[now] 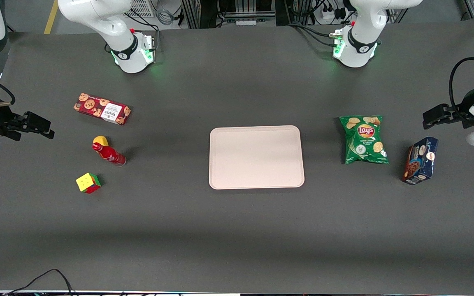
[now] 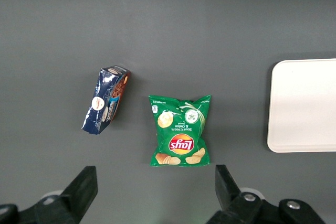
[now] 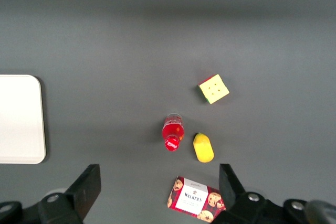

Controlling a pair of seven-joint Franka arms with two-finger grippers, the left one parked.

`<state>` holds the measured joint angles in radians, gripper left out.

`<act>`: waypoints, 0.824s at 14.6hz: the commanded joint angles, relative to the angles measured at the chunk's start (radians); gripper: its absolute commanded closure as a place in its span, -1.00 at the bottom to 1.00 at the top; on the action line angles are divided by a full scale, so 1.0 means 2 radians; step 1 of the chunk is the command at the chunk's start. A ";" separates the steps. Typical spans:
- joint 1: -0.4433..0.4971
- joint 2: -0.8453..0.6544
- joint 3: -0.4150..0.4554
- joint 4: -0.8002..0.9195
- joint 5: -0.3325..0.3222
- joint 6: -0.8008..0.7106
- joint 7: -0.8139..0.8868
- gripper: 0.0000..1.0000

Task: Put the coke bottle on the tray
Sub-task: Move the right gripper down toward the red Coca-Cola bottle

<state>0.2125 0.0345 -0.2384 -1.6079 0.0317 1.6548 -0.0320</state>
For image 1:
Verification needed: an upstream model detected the colourful puzzle cube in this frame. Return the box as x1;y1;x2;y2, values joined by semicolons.
76;173;102;194

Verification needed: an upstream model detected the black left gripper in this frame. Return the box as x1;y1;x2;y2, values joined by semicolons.
423;87;474;130

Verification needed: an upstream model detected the black base cable bundle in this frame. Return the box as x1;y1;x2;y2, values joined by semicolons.
287;23;337;48

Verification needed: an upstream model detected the grey coiled cable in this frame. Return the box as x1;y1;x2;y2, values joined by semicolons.
156;7;177;26

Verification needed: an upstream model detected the white perforated box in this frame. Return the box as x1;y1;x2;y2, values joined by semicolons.
127;0;156;18

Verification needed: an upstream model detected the beige plastic tray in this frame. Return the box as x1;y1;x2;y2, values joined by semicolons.
209;125;305;190

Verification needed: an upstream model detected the white power strip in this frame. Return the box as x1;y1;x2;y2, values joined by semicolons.
322;7;348;22

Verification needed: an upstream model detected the dark blue cookie box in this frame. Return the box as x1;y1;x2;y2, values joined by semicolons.
401;137;439;185

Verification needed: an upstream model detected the aluminium equipment rack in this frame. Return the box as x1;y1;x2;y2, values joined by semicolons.
181;0;408;29

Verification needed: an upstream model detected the green Lay's chips bag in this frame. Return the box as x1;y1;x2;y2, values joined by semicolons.
339;116;390;165

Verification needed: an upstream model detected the thin black table-edge cable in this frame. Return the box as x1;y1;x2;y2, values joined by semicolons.
2;269;75;296

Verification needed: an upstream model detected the red cookie box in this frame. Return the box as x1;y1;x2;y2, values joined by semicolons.
74;93;131;125

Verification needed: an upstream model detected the red coke bottle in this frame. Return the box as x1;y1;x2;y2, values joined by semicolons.
92;142;127;167

